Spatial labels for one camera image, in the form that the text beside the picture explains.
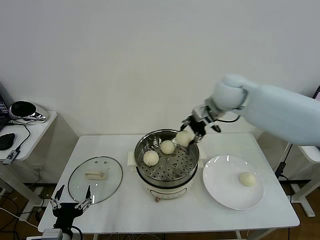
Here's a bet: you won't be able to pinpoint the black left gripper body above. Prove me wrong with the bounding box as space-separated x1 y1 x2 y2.
51 201 85 230

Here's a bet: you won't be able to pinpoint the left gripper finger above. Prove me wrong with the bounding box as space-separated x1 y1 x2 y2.
74 184 92 210
49 184 65 210

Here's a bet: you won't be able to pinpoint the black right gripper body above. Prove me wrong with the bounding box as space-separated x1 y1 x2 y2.
186 115 208 137

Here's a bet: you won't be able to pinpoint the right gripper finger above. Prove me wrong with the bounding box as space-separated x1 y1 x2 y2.
187 132 205 146
180 118 193 133

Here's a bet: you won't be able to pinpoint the white steamed baozi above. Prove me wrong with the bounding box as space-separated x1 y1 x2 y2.
143 150 160 167
239 171 257 187
159 139 176 155
175 130 195 148

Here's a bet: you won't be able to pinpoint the round glass pot lid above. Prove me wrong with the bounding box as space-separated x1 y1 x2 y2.
67 156 124 205

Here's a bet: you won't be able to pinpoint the perforated steel steamer basket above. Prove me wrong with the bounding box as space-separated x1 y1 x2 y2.
126 129 207 189

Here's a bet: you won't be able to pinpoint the white floor power strip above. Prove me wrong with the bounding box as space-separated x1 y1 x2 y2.
34 188 51 201

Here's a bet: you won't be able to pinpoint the round white plate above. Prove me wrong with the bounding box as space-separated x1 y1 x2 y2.
202 155 265 211

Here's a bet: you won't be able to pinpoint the white electric cooker pot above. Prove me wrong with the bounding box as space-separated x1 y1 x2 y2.
127 159 201 203

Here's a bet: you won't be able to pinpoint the grey usb hub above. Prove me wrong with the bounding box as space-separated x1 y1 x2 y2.
2 149 21 165

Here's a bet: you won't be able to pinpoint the black computer mouse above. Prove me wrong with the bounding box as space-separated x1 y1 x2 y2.
0 133 16 151

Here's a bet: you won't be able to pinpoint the black headphones on shelf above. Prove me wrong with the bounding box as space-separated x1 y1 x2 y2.
9 100 48 124

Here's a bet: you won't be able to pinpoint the black open laptop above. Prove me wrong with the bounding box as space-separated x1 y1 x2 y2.
0 82 13 133

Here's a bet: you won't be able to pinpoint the white side desk with label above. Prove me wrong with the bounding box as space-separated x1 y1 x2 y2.
287 144 320 218

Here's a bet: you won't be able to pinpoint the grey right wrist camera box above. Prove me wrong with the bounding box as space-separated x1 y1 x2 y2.
192 104 213 123

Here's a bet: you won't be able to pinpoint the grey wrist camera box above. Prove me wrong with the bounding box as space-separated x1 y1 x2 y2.
41 228 63 240
192 104 213 123

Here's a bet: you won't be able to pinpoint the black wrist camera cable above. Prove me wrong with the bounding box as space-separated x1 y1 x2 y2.
211 114 241 133

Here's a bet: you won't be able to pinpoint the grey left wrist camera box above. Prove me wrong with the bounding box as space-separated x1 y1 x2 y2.
41 228 63 240

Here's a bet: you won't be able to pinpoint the black usb cable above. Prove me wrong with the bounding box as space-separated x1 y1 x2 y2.
7 119 32 152

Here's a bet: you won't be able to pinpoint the grey laptop charging cable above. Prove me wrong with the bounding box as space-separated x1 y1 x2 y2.
274 142 293 180

